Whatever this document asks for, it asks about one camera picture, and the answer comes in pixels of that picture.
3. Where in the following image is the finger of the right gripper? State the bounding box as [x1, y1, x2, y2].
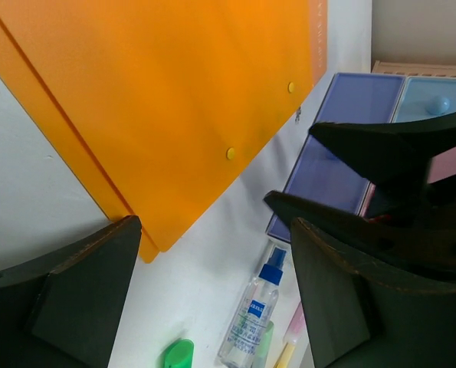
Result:
[309, 112, 456, 186]
[264, 191, 456, 284]

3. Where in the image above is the pastel green highlighter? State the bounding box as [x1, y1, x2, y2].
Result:
[251, 320, 274, 368]

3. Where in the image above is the pastel yellow highlighter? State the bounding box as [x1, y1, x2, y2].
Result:
[274, 343, 296, 368]

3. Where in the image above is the green cap black highlighter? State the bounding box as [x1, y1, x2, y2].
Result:
[162, 339, 194, 368]

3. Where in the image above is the orange document folder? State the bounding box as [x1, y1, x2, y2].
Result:
[0, 1, 327, 262]

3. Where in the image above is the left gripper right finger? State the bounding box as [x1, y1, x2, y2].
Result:
[291, 219, 456, 367]

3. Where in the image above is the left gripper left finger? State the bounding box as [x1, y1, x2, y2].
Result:
[0, 215, 141, 367]

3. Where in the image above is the clear spray bottle blue cap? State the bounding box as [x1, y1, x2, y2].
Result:
[218, 247, 287, 367]

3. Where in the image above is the pastel pink highlighter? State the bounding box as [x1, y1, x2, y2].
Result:
[283, 302, 305, 345]

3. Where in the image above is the peach desk file organizer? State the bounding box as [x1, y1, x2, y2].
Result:
[372, 61, 456, 78]

